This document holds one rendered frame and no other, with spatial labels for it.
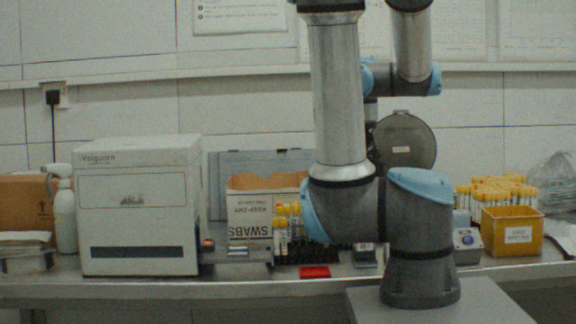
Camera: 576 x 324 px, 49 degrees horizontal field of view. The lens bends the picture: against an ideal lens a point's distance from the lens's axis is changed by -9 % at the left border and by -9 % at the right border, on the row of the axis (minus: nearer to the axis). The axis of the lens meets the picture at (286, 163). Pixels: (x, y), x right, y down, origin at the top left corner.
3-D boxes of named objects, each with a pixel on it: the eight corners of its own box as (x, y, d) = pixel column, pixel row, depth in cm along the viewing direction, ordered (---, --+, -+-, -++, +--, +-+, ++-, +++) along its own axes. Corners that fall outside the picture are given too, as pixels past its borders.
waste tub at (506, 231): (491, 258, 155) (493, 218, 154) (478, 245, 168) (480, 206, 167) (543, 255, 155) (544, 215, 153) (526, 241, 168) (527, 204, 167)
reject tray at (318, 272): (300, 279, 148) (300, 275, 148) (299, 270, 155) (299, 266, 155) (330, 277, 149) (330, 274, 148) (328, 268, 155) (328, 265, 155)
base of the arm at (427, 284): (464, 308, 112) (466, 253, 111) (378, 310, 114) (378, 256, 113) (456, 282, 127) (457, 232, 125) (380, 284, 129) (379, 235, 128)
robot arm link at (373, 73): (388, 61, 137) (391, 61, 148) (334, 62, 140) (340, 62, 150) (390, 99, 138) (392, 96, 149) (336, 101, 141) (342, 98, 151)
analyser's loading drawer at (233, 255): (183, 267, 152) (181, 246, 151) (186, 260, 158) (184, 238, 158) (274, 265, 152) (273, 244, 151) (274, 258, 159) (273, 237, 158)
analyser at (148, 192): (81, 278, 150) (69, 148, 146) (107, 248, 178) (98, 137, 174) (211, 277, 151) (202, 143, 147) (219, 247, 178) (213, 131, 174)
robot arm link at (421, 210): (454, 252, 112) (455, 173, 110) (377, 254, 115) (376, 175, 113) (452, 235, 124) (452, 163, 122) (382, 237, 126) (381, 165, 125)
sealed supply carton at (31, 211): (-18, 243, 185) (-24, 180, 183) (20, 225, 208) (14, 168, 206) (78, 244, 182) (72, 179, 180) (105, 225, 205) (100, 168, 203)
